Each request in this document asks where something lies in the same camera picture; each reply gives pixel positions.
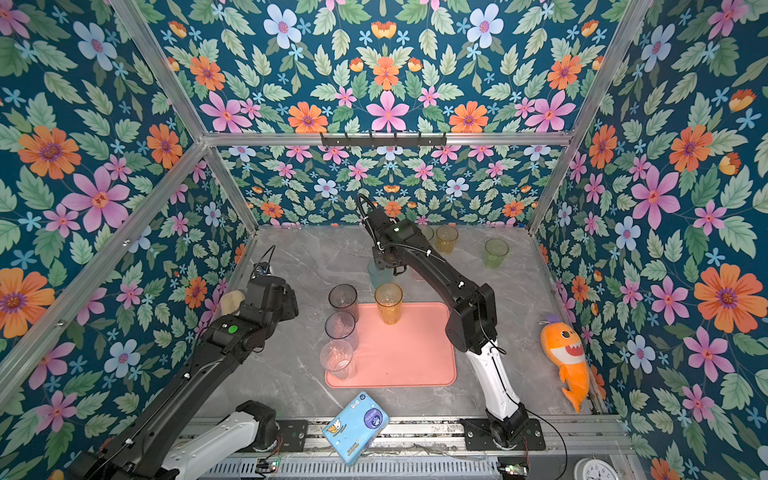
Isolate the white clock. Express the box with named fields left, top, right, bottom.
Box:
left=573, top=458, right=619, bottom=480

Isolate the yellow plastic cup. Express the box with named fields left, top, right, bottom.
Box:
left=374, top=283, right=404, bottom=325

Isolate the blue translucent plastic cup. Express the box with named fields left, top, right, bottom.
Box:
left=325, top=311, right=359, bottom=350

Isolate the light green plastic cup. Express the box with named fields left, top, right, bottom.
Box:
left=483, top=238, right=509, bottom=269

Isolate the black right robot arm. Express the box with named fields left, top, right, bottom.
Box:
left=356, top=195, right=529, bottom=449

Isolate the beige sponge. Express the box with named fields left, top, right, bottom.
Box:
left=219, top=290, right=245, bottom=315

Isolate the orange plush toy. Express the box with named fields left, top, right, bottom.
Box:
left=540, top=321, right=590, bottom=413

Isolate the blue cartoon box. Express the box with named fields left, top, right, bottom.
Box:
left=322, top=391, right=390, bottom=466

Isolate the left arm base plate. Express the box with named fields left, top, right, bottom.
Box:
left=277, top=419, right=309, bottom=453

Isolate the amber plastic cup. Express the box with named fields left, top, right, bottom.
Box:
left=435, top=225, right=459, bottom=255

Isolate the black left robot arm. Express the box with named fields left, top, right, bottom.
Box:
left=64, top=275, right=299, bottom=479

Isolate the pink rectangular tray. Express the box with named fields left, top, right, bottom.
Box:
left=325, top=302, right=457, bottom=390

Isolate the clear plastic cup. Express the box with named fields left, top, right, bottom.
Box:
left=320, top=340, right=356, bottom=380

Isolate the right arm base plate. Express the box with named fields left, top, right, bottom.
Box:
left=459, top=418, right=546, bottom=451

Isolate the olive green plastic cup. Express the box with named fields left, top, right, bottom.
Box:
left=419, top=225, right=435, bottom=242

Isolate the black hook rail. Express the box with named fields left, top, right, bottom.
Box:
left=320, top=133, right=448, bottom=148

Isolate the teal plastic cup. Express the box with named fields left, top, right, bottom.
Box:
left=367, top=260, right=393, bottom=290

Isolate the dark grey plastic cup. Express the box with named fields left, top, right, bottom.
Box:
left=328, top=284, right=359, bottom=321

